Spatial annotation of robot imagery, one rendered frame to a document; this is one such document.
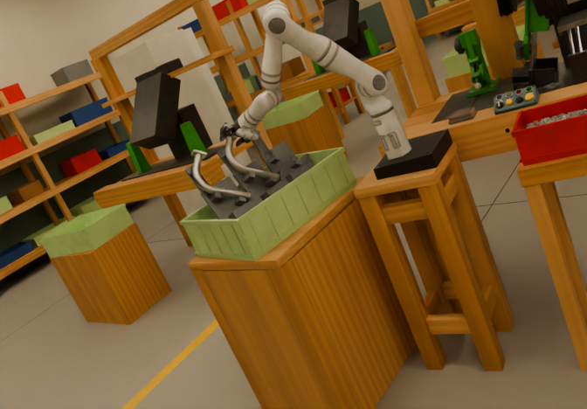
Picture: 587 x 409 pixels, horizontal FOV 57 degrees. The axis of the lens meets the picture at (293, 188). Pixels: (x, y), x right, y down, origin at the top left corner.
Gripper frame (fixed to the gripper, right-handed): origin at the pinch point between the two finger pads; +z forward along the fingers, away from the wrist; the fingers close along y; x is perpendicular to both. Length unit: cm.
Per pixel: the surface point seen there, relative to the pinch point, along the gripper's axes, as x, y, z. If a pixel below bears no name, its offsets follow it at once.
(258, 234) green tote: 46.1, -6.1, -13.0
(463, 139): 11, -70, -60
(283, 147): -6.9, -27.3, 1.8
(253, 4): -465, -178, 301
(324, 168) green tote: 14.4, -32.1, -20.5
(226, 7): -493, -159, 348
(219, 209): 27.7, -0.4, 8.5
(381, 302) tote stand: 59, -72, -2
